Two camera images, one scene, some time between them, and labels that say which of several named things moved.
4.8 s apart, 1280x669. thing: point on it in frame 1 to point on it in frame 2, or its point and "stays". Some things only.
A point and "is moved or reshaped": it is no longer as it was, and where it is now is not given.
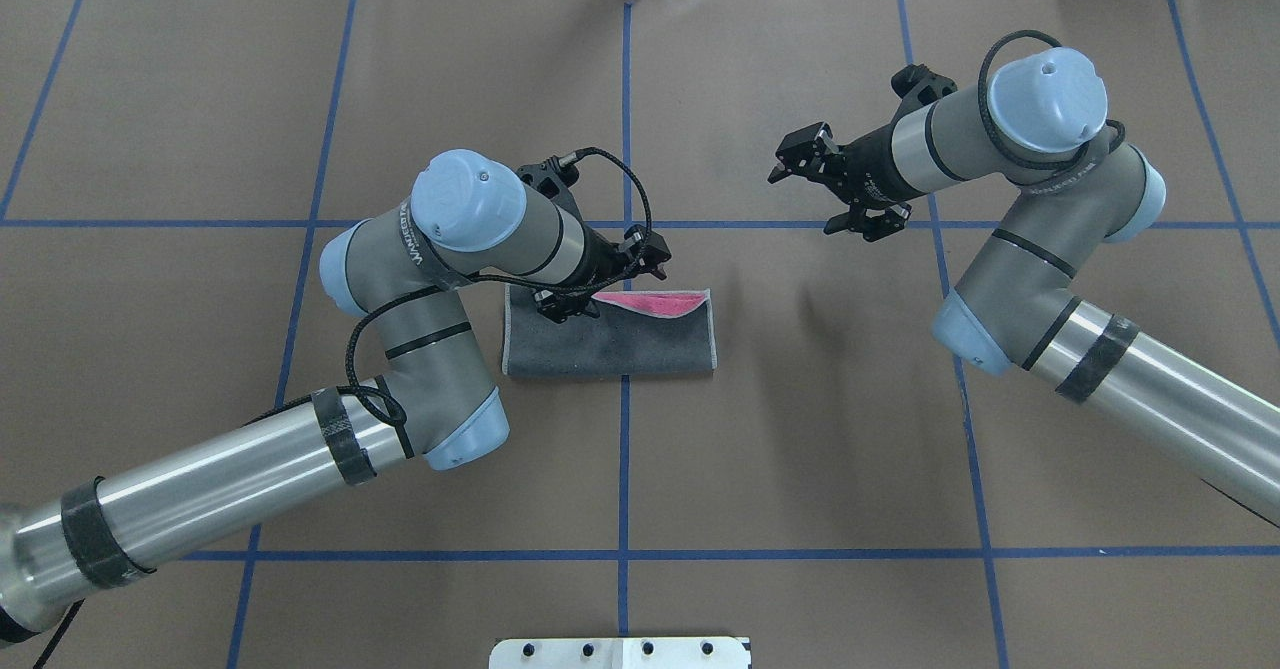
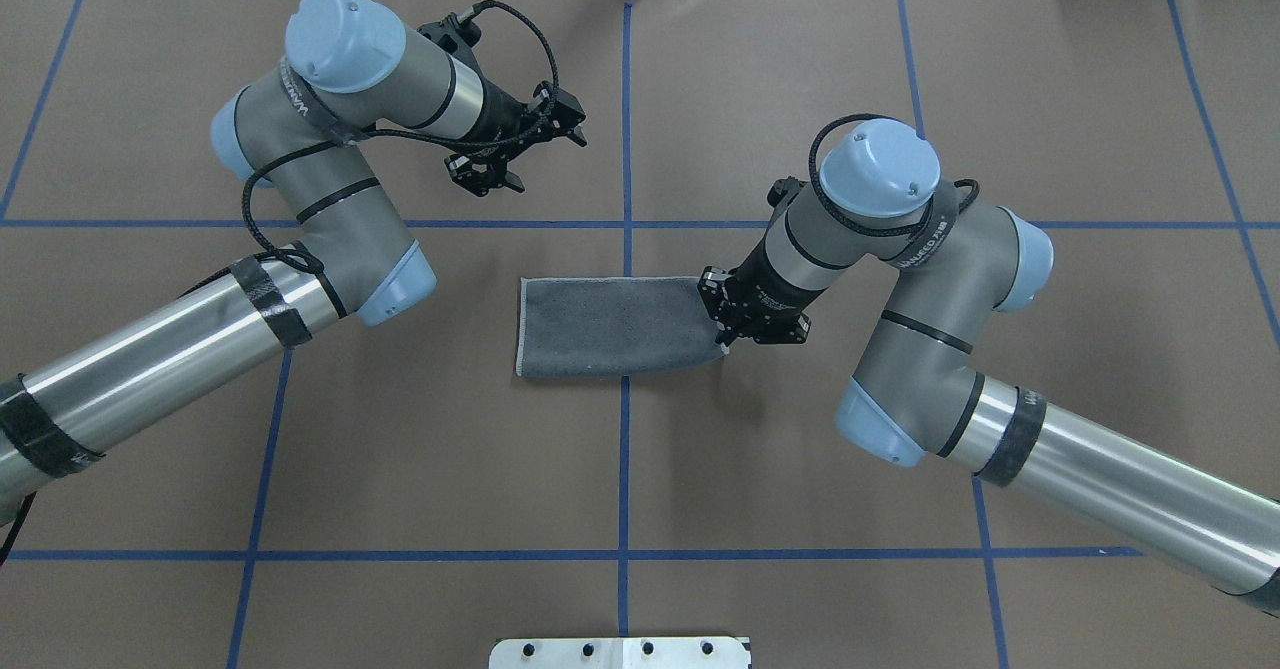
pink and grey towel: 635,333 is moved or reshaped
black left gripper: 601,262 to 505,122
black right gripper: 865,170 to 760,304
